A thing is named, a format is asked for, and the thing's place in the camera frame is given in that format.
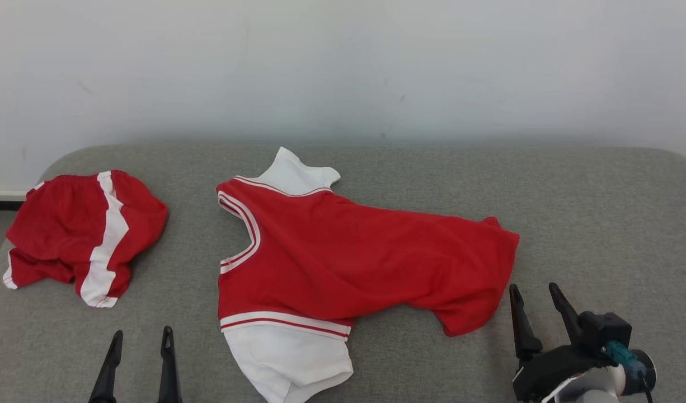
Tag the red white basketball jersey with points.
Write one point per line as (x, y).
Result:
(348, 252)

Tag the grey fabric sofa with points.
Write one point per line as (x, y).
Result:
(432, 179)

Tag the white wall baseboard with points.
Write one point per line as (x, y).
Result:
(4, 195)

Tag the red shorts with white stripe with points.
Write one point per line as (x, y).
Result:
(57, 224)

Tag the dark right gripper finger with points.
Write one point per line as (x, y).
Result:
(567, 316)
(523, 336)

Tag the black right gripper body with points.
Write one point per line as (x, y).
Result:
(544, 372)

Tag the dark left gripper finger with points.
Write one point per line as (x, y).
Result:
(168, 375)
(109, 375)

